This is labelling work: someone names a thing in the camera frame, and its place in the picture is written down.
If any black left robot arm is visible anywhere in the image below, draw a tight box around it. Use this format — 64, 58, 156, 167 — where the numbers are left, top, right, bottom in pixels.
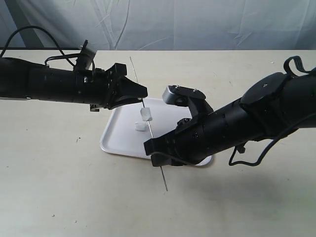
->
0, 57, 148, 112

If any grey-blue backdrop cloth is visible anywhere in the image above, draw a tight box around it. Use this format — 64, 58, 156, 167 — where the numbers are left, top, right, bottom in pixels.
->
0, 0, 316, 50

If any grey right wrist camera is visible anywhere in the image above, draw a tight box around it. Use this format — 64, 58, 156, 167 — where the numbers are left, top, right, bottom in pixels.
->
162, 85, 213, 118

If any white marshmallow piece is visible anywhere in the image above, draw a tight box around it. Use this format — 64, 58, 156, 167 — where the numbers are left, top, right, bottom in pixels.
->
140, 107, 153, 121
134, 121, 148, 132

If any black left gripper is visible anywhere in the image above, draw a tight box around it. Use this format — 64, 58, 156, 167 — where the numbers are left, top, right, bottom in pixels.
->
89, 63, 148, 112

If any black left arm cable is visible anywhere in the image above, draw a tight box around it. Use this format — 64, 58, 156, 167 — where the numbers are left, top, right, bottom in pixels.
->
0, 26, 82, 67

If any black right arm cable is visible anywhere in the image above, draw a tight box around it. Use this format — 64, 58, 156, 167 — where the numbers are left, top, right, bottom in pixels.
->
228, 56, 316, 166

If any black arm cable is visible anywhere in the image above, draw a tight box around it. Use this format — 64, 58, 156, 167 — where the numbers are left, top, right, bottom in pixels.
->
228, 56, 316, 166
0, 26, 82, 67

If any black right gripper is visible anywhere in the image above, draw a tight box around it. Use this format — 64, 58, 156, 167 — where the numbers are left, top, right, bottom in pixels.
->
144, 116, 217, 167

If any thin metal skewer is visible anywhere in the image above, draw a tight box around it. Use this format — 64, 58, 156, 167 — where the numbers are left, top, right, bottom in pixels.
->
129, 56, 168, 192

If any white rectangular plastic tray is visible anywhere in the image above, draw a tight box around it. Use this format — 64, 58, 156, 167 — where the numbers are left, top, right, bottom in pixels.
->
99, 97, 213, 167

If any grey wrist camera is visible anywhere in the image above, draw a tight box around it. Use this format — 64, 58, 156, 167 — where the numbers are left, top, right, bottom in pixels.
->
162, 85, 213, 118
74, 39, 97, 71

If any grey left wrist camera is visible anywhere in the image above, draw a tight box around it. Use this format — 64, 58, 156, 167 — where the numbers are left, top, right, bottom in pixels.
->
74, 39, 97, 71

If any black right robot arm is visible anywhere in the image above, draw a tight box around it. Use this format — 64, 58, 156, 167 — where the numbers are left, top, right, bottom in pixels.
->
144, 71, 316, 166

